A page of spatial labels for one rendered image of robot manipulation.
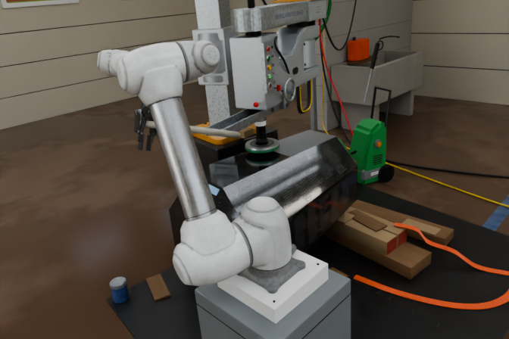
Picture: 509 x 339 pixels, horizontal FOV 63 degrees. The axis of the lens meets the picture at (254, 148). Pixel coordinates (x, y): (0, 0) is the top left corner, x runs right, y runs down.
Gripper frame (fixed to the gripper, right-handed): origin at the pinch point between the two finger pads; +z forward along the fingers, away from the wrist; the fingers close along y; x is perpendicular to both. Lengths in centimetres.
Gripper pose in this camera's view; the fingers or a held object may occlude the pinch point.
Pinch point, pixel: (145, 142)
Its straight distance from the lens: 192.8
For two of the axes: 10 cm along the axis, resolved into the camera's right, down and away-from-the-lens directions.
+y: 7.0, 0.8, 7.1
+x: -7.0, -1.0, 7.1
